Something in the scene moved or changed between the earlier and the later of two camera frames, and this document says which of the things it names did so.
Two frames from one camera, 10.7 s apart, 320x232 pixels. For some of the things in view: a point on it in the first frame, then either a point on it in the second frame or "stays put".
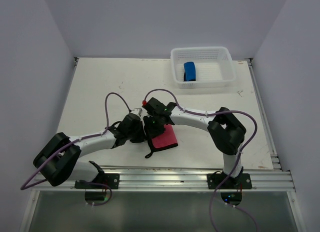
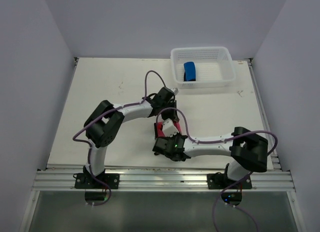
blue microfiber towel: x=189 y=74 stays put
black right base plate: x=243 y=181 stays put
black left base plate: x=101 y=181 stays put
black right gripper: x=152 y=132 -> x=167 y=138
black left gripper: x=141 y=137 -> x=173 y=115
